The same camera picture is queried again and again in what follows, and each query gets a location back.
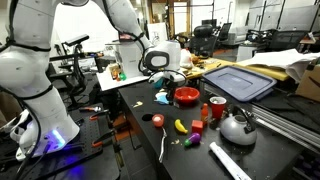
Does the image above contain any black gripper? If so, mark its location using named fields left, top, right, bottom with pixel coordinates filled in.
left=161, top=79, right=181, bottom=103

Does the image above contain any white plastic fork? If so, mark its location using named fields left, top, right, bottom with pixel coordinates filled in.
left=158, top=127, right=168, bottom=164

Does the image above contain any blue round plate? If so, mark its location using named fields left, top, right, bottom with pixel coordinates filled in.
left=154, top=94, right=171, bottom=106

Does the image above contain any red plastic bowl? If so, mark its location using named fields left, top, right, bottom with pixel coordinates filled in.
left=173, top=86, right=201, bottom=104

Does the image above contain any teal plastic cup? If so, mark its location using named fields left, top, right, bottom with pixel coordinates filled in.
left=153, top=78, right=165, bottom=90

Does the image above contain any small red cup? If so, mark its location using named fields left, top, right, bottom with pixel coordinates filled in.
left=151, top=113, right=165, bottom=128

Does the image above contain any yellow toy banana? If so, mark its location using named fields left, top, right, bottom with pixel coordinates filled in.
left=174, top=118, right=189, bottom=135

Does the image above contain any orange toy bottle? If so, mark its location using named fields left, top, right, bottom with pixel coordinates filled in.
left=200, top=102, right=210, bottom=125

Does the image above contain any red cube block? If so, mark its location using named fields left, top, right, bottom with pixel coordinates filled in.
left=191, top=119, right=204, bottom=136

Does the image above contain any red plastic cup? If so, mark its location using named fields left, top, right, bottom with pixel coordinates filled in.
left=209, top=96, right=228, bottom=120

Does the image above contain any purple toy eggplant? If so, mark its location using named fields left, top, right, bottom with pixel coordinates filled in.
left=183, top=132, right=202, bottom=148

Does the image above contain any yellow wooden table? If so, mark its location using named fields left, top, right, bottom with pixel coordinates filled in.
left=181, top=49, right=291, bottom=83

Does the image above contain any white upright box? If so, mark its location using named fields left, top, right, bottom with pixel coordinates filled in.
left=114, top=41, right=146, bottom=79

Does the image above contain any white flat board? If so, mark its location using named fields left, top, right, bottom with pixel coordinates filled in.
left=96, top=64, right=151, bottom=93

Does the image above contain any small orange toy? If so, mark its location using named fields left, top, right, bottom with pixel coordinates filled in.
left=108, top=63, right=122, bottom=82

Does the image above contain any white printed paper sign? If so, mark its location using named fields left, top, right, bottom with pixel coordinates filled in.
left=147, top=22, right=169, bottom=46

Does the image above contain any black padded office chair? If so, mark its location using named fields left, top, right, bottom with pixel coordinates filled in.
left=188, top=23, right=221, bottom=59

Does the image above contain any blue plastic bin lid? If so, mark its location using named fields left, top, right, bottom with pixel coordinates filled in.
left=201, top=65, right=278, bottom=103

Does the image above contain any black computer monitor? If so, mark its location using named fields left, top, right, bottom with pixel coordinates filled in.
left=201, top=18, right=218, bottom=28

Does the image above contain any white cabinet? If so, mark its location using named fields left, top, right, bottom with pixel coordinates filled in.
left=235, top=44, right=264, bottom=63

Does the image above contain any white paper roll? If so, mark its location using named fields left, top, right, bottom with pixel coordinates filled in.
left=208, top=141, right=253, bottom=180

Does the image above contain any black office chair with armrests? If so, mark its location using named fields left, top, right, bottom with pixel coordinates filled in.
left=46, top=33, right=98, bottom=111

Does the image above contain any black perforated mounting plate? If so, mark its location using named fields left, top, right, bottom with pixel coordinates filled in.
left=0, top=111, right=104, bottom=180

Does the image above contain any white crumpled paper sheet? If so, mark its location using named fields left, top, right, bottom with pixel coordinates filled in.
left=244, top=48, right=320, bottom=84

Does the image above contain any black mesh chair back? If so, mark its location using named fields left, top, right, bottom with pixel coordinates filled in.
left=268, top=29, right=308, bottom=52

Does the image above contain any brown cardboard box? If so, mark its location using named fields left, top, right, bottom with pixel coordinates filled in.
left=294, top=56, right=320, bottom=103

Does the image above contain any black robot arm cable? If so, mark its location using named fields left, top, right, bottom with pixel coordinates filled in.
left=101, top=0, right=151, bottom=81

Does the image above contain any grey kettle black handle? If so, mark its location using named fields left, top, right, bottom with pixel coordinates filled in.
left=219, top=105, right=258, bottom=147

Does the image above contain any black clamp orange handle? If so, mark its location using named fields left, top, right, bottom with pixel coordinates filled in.
left=91, top=128, right=118, bottom=149
left=88, top=109, right=111, bottom=122

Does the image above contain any silver clamp orange handle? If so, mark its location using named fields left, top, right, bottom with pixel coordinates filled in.
left=78, top=105, right=104, bottom=114

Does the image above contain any aluminium rail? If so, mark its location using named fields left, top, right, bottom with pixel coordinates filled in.
left=251, top=103, right=320, bottom=154

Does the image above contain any black base cable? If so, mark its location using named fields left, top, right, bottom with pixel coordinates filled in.
left=13, top=93, right=46, bottom=180

